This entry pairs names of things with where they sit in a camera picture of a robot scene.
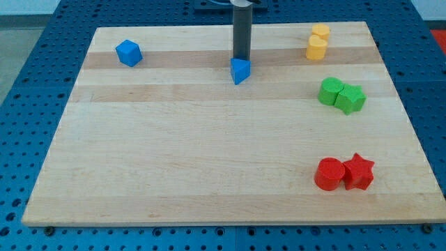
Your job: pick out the green cylinder block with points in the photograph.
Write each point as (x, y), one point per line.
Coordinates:
(329, 90)

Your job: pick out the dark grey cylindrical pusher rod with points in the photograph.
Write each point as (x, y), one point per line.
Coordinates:
(242, 30)

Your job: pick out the yellow heart block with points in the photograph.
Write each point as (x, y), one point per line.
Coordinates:
(316, 48)

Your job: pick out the red cylinder block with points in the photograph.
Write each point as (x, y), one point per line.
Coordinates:
(329, 174)

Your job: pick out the green star block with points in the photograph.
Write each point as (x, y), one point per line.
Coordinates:
(350, 99)

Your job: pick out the blue cube block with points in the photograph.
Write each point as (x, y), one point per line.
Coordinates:
(129, 53)

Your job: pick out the red star block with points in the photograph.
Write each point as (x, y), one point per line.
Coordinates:
(359, 172)

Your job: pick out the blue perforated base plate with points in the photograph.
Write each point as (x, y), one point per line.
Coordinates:
(32, 110)

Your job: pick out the blue triangle block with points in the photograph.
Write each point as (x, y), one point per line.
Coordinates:
(240, 70)

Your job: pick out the light wooden board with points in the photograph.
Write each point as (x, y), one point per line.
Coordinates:
(173, 141)

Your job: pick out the yellow cylinder block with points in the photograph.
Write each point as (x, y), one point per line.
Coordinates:
(321, 30)

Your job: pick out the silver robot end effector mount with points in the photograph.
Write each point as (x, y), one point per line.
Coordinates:
(241, 2)

